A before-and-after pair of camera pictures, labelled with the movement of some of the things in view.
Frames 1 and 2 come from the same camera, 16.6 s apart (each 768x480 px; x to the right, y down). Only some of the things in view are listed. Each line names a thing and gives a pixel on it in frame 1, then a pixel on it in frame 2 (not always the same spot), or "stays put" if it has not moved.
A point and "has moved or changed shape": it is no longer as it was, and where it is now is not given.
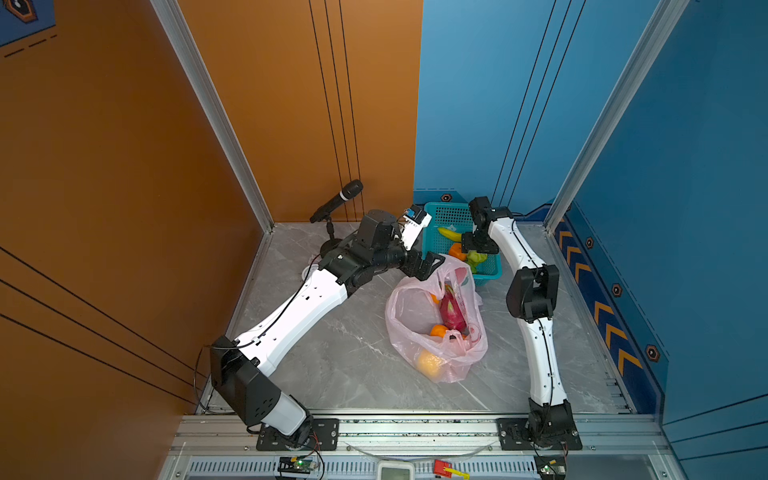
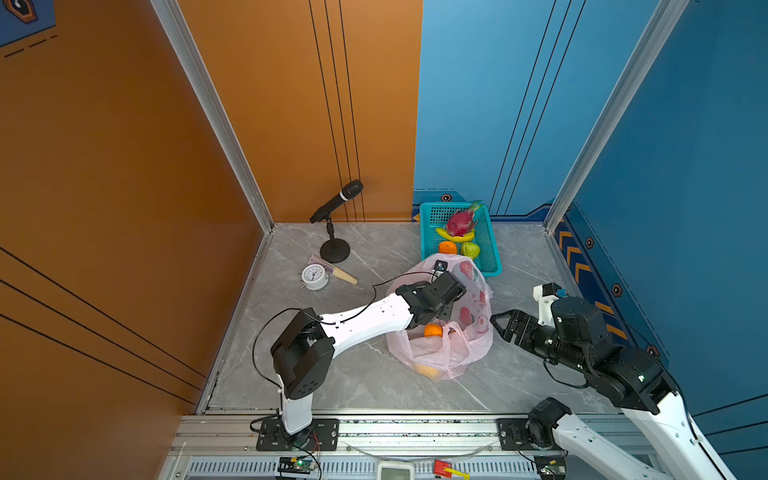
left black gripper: (425, 268) -> (446, 313)
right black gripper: (467, 245) -> (526, 325)
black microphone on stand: (351, 190) stays put
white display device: (396, 470) stays put
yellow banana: (450, 234) stays put
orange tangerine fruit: (456, 250) has moved or changed shape
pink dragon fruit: (452, 312) -> (462, 221)
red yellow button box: (445, 469) stays put
